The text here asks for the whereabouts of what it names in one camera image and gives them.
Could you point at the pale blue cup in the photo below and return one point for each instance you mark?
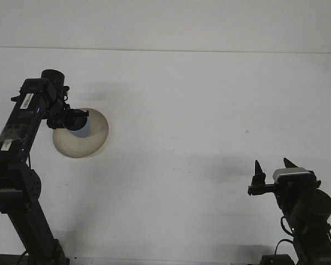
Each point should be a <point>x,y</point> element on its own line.
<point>82,132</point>

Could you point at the pale round plate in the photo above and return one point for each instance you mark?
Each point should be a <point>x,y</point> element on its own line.
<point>80,147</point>

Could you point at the dark robot platform edge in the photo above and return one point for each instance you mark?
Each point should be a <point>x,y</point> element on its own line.
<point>2,260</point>

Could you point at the grey gripper camera box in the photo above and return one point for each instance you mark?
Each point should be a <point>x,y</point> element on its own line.
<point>292,174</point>

